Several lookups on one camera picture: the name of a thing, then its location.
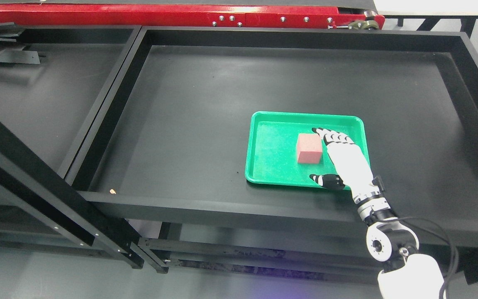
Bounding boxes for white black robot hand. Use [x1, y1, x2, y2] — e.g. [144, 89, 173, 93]
[312, 127, 380, 198]

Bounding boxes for pink block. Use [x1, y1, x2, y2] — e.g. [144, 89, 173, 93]
[296, 134, 323, 164]

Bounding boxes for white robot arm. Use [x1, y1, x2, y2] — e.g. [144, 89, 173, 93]
[350, 183, 446, 299]

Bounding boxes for black metal shelf right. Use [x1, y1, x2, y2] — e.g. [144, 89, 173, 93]
[65, 27, 478, 283]

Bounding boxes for black metal shelf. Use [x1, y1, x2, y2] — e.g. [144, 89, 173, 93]
[0, 25, 168, 274]
[65, 27, 478, 283]

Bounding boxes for black metal shelf left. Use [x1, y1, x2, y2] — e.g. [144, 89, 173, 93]
[0, 25, 168, 274]

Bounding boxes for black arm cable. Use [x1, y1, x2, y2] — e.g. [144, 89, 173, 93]
[397, 217, 459, 299]

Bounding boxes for red conveyor frame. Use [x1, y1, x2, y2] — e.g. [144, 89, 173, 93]
[0, 1, 385, 29]

